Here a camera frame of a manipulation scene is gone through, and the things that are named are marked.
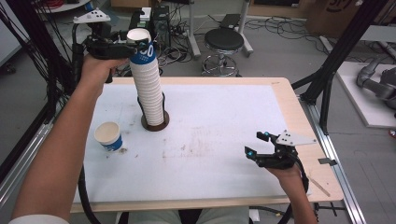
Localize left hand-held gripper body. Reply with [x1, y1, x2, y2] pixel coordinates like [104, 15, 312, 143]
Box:
[72, 7, 138, 61]

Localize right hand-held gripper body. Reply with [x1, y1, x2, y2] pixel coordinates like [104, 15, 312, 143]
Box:
[254, 129, 318, 171]

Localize blue banded paper cup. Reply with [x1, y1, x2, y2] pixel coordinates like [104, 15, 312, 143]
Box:
[93, 120, 123, 153]
[125, 27, 156, 65]

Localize stack of white paper cups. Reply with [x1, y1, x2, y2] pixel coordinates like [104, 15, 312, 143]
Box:
[129, 57, 166, 127]

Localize dark round cup holder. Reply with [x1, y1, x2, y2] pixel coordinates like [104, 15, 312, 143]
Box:
[136, 92, 171, 133]

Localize person's right hand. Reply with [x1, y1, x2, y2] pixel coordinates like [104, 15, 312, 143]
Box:
[264, 163, 303, 185]

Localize person's left hand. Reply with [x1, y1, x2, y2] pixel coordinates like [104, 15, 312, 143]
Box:
[78, 53, 129, 96]

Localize black computer tower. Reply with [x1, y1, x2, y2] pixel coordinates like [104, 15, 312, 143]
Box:
[151, 5, 172, 49]

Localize small white box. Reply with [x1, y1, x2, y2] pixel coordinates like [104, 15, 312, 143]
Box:
[139, 7, 153, 22]

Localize white table mat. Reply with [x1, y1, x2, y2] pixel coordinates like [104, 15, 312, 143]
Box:
[73, 83, 312, 205]

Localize black tape strip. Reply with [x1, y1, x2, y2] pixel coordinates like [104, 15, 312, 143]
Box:
[318, 157, 338, 167]

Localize thin wooden stick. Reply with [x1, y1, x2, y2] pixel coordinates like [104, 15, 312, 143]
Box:
[307, 175, 332, 198]

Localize white stand leg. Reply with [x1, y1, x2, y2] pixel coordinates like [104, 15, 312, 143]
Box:
[186, 0, 202, 59]
[237, 0, 254, 58]

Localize black round stool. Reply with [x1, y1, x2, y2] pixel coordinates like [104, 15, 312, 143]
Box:
[201, 27, 246, 78]

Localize white floor board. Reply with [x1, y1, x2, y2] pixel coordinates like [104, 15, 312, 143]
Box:
[335, 60, 396, 130]

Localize person's legs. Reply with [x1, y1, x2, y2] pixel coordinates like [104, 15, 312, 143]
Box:
[126, 207, 250, 224]

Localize cardboard box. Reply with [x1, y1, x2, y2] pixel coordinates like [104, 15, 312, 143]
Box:
[305, 0, 396, 39]

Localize white sleeve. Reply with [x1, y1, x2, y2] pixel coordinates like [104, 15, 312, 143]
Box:
[7, 214, 71, 224]

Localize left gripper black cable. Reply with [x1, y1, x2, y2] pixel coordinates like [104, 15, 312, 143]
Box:
[70, 22, 104, 224]

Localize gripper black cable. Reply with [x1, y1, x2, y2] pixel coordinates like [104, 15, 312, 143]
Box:
[70, 22, 104, 224]
[284, 155, 310, 224]

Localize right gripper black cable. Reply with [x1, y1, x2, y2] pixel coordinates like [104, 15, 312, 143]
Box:
[284, 155, 310, 224]

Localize aluminium rail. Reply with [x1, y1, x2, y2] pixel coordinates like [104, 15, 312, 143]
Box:
[298, 95, 369, 224]
[0, 121, 54, 207]

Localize black metal frame post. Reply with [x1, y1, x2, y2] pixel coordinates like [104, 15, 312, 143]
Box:
[291, 0, 390, 135]
[5, 0, 92, 94]

